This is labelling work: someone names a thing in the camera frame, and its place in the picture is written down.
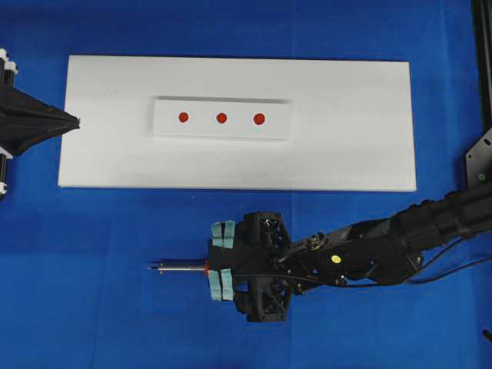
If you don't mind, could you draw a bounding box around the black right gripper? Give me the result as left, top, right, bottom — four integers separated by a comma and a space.
208, 211, 382, 322

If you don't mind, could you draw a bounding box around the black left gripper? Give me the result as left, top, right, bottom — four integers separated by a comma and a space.
1, 48, 80, 200

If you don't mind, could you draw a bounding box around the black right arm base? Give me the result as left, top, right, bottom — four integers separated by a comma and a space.
465, 128, 492, 189

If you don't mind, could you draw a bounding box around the large white foam board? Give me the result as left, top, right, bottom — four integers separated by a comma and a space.
58, 55, 417, 191

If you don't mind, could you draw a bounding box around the blue table cloth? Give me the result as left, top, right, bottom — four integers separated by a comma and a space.
1, 1, 491, 368

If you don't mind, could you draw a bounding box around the small white raised plate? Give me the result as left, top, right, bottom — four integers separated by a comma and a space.
152, 97, 291, 141

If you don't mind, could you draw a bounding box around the black soldering iron cable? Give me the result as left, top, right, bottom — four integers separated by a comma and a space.
230, 234, 492, 288

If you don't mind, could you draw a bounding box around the black aluminium frame rail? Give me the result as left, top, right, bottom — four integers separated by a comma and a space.
471, 0, 491, 132

